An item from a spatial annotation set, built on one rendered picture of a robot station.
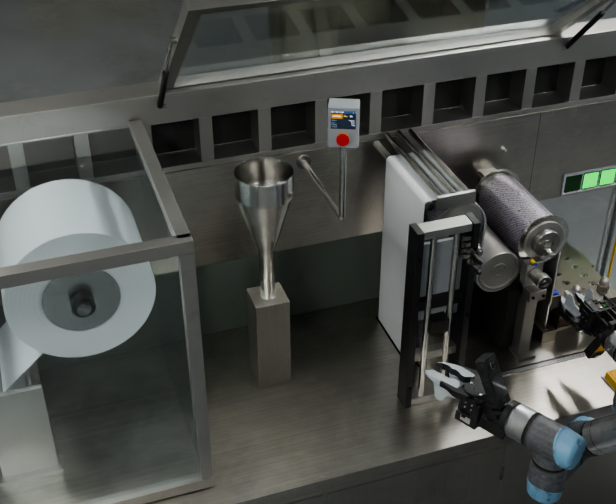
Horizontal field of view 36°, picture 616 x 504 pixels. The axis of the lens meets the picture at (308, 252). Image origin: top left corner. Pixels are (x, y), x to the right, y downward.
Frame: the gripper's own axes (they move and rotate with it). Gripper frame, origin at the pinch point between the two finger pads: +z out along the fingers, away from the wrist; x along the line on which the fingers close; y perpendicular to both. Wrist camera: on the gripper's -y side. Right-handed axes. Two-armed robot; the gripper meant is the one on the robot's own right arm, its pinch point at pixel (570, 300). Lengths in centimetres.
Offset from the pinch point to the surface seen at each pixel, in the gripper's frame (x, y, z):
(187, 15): 94, 91, 5
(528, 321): 10.1, -6.8, 3.1
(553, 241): 4.5, 16.6, 5.3
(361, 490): 67, -28, -19
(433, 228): 44, 36, -4
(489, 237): 17.6, 14.9, 15.1
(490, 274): 20.5, 8.4, 7.9
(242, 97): 76, 54, 41
